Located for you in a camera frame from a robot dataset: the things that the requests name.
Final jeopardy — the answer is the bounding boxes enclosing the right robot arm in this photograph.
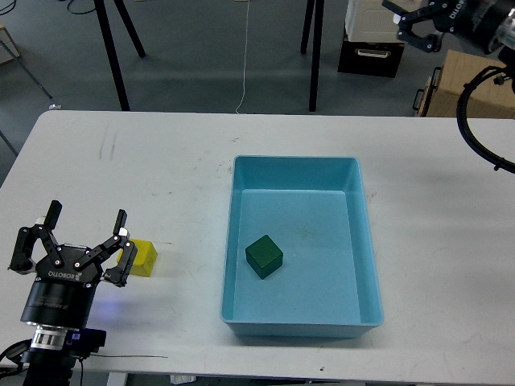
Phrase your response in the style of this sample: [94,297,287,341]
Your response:
[382,1,514,55]

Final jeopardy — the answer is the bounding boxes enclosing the black storage box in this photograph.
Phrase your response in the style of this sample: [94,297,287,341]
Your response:
[338,30,405,78]

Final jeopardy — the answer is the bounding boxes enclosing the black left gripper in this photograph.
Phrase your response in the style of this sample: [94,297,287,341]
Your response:
[8,199,138,330]

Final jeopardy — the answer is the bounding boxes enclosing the black easel legs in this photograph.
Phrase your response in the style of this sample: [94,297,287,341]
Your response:
[93,0,146,112]
[300,0,325,113]

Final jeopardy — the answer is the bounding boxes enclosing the white plastic crate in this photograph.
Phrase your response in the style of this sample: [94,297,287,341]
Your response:
[345,1,398,43]

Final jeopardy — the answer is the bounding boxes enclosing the green wooden block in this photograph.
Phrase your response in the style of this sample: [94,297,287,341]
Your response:
[245,235,283,280]

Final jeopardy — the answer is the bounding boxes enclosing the black right easel legs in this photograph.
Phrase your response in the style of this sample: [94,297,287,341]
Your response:
[300,0,325,113]

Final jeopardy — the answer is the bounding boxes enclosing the white hanging cord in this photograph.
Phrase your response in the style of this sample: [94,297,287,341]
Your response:
[235,0,251,115]

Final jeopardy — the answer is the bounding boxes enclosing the light blue plastic box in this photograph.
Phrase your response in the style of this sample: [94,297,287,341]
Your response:
[220,155,384,339]

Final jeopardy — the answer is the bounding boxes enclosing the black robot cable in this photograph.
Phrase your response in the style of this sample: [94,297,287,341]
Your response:
[455,64,515,175]

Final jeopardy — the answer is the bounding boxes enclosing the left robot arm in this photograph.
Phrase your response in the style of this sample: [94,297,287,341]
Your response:
[1,200,138,385]

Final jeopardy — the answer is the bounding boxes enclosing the yellow wooden block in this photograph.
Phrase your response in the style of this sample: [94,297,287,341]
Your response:
[115,239,158,277]

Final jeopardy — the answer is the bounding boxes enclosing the black left easel legs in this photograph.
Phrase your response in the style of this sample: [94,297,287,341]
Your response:
[93,0,146,112]

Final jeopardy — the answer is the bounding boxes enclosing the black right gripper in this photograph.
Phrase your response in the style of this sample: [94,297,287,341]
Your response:
[381,0,509,55]

